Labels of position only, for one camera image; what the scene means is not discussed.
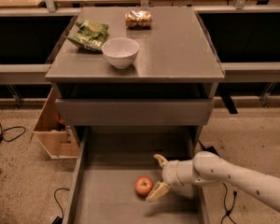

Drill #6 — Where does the red apple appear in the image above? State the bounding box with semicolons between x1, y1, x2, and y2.
134;175;153;197

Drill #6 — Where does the black power adapter with cable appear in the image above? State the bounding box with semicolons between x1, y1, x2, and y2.
198;140;239;224

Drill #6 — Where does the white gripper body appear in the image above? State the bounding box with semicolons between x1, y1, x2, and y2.
161;160;193;187

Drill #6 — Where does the open grey middle drawer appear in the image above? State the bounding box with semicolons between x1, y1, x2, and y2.
63;127;210;224

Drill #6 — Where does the closed grey top drawer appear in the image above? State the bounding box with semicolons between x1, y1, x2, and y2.
55;99;214;126

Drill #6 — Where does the black cable left floor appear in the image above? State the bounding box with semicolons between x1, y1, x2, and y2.
0;108;27;152

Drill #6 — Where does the white ceramic bowl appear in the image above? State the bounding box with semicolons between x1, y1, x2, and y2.
102;37;140;69

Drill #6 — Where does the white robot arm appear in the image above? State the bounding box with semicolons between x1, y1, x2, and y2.
147;151;280;213

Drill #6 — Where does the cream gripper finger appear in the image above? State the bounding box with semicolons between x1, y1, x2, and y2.
146;181;170;202
153;154;168;168

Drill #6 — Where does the black cable near drawer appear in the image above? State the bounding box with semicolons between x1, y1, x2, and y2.
51;187;71;224

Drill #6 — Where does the grey drawer cabinet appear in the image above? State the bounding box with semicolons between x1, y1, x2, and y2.
45;6;226;147

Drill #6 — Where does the shiny orange snack package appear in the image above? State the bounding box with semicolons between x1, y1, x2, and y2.
125;10;152;28

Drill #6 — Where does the green chip bag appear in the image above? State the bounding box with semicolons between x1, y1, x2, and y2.
67;20;109;53

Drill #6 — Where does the grey metal rail frame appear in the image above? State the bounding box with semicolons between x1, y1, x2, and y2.
0;7;280;84

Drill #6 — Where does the cardboard box on floor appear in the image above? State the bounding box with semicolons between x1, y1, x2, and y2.
33;90;79;159

